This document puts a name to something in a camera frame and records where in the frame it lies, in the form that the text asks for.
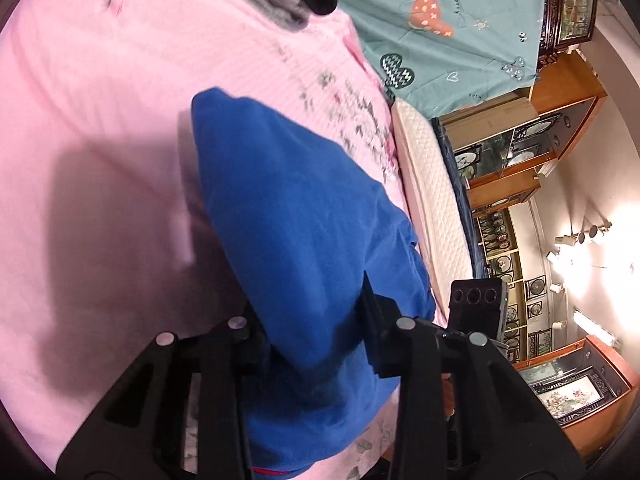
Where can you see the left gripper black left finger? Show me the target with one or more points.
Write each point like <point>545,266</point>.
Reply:
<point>175,413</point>

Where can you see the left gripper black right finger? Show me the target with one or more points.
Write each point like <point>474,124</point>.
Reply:
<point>500,430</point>

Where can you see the blue pants with red stripe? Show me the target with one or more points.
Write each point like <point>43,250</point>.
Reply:
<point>303,228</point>

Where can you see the right hand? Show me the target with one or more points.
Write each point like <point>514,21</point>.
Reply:
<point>448,396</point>

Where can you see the wooden glass display case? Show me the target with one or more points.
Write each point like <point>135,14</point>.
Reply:
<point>589,390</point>

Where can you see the wooden display cabinet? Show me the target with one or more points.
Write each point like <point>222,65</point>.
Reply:
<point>504,148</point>

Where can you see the pink floral bed sheet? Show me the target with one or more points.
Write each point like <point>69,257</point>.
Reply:
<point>104,242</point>

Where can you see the teal heart-print blanket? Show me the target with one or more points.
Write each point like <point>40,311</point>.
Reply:
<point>444,55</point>

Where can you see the dark framed pictures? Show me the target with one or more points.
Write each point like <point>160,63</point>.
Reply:
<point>565,24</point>

